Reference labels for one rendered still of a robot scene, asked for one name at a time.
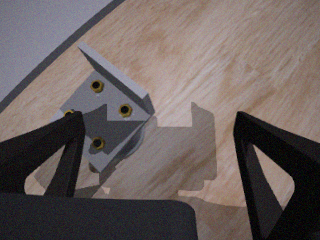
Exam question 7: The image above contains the brass hex nut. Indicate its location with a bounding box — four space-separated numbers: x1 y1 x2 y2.
118 104 132 118
63 110 73 117
92 136 106 150
90 80 104 93

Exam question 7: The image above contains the grey shallow rectangular tray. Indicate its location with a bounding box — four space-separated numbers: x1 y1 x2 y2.
0 0 125 113

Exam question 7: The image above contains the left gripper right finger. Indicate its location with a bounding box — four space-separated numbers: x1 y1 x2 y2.
233 111 320 240

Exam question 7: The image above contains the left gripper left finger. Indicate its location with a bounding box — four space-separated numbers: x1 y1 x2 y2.
0 111 86 197

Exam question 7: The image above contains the grey metal bracket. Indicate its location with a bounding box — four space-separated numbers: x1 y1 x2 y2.
49 41 155 173

